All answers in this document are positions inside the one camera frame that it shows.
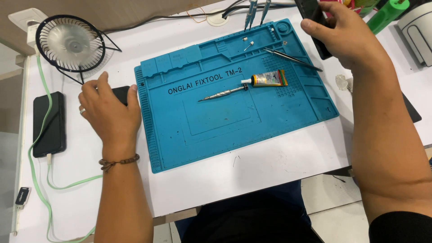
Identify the silver precision screwdriver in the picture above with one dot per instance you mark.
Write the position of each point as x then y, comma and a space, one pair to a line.
222, 93

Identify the green round container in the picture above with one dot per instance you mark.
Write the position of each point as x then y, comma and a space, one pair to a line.
366, 7

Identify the small white tipped pin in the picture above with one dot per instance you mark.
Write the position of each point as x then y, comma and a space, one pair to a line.
250, 45

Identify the person's black sleeve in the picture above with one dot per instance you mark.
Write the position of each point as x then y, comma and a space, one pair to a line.
401, 227

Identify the person's right hand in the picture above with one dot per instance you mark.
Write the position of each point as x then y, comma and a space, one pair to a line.
354, 44

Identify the black card reader dongle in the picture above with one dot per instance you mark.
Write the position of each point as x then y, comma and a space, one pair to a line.
22, 196

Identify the black smartphone on charge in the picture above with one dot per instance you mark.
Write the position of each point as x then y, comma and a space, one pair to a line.
55, 131

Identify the green plastic bottle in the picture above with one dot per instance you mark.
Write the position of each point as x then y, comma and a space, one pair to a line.
388, 13

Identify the small black box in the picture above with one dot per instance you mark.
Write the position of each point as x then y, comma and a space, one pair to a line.
120, 94

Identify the white charger plug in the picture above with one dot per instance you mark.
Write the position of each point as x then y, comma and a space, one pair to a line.
32, 35

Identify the blue silicone repair mat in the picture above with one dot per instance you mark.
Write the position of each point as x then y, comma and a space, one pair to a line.
219, 135

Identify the person's dark blue trousers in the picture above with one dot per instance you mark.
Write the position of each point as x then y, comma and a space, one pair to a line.
249, 216

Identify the clear plastic piece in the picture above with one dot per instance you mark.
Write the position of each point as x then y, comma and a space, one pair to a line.
342, 82

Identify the black phone with cracked back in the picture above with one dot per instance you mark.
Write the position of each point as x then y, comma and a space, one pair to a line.
308, 8

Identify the steel tweezers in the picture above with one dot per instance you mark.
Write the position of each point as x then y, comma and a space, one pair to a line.
292, 59

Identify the person's left hand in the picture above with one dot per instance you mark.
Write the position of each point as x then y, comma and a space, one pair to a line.
113, 125

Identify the white rounded appliance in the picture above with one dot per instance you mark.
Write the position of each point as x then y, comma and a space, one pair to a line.
416, 32

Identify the white wall socket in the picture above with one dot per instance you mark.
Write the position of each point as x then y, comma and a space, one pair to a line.
25, 17

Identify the orange rubber band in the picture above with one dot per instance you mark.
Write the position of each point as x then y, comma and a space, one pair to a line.
197, 10

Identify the white glue tube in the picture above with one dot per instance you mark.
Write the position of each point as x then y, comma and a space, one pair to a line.
268, 78

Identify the black flat pad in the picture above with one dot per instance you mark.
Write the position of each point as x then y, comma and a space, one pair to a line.
412, 109

